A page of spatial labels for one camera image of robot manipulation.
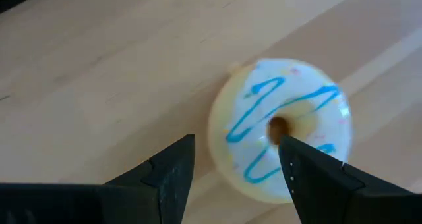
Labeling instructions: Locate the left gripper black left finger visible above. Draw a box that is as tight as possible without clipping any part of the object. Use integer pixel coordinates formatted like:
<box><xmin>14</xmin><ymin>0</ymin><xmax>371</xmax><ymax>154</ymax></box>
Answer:
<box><xmin>0</xmin><ymin>134</ymin><xmax>196</xmax><ymax>224</ymax></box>

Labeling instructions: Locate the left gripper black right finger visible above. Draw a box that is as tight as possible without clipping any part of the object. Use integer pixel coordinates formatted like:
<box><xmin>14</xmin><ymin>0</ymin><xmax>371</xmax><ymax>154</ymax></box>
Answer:
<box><xmin>278</xmin><ymin>135</ymin><xmax>422</xmax><ymax>224</ymax></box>

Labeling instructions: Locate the white donut with blue drizzle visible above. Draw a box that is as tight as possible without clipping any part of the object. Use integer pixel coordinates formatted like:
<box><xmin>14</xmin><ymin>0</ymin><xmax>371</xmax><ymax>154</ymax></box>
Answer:
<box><xmin>207</xmin><ymin>57</ymin><xmax>353</xmax><ymax>204</ymax></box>

